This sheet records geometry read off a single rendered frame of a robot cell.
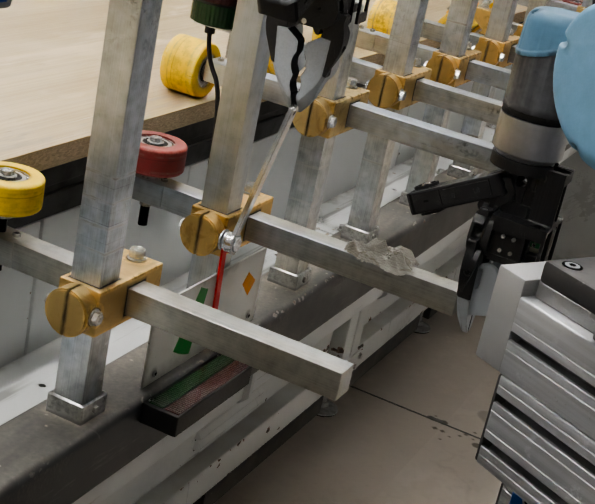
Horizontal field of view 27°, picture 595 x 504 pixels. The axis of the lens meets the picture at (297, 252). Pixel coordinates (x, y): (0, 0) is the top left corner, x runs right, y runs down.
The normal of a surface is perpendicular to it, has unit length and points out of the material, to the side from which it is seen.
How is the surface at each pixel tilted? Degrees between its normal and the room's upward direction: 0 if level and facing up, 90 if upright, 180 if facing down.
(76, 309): 90
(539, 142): 90
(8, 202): 90
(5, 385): 0
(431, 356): 0
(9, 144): 0
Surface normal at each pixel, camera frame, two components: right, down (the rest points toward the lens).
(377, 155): -0.43, 0.25
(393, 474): 0.19, -0.91
